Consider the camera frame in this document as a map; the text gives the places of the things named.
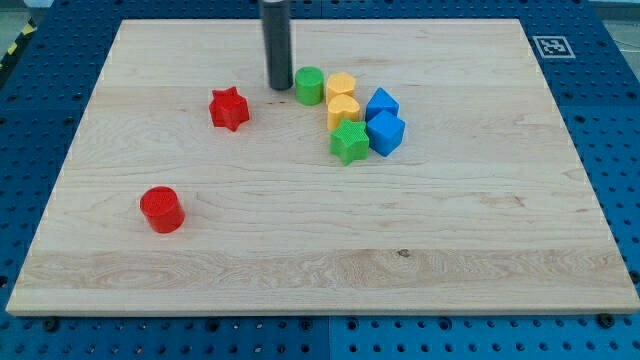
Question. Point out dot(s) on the yellow hexagon block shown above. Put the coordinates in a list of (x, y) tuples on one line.
[(339, 84)]

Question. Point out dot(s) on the yellow heart block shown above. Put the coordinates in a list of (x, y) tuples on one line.
[(342, 107)]

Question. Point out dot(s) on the red cylinder block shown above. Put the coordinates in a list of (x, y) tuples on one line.
[(162, 209)]

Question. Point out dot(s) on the light wooden board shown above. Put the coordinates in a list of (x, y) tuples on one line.
[(483, 209)]

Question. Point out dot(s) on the white fiducial marker tag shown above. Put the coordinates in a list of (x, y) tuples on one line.
[(553, 47)]

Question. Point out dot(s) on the green cylinder block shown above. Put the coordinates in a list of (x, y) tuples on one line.
[(309, 85)]

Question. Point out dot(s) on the blue cube block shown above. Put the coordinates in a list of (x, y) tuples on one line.
[(385, 131)]

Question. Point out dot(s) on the blue pentagon block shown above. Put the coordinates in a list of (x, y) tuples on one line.
[(381, 101)]

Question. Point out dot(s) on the green star block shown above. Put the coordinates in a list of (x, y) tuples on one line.
[(349, 141)]

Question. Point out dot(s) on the red star block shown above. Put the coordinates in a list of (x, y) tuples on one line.
[(228, 108)]

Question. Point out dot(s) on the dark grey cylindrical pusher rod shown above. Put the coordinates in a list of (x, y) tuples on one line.
[(275, 17)]

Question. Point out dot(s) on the yellow black hazard tape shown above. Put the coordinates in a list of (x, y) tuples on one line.
[(18, 46)]

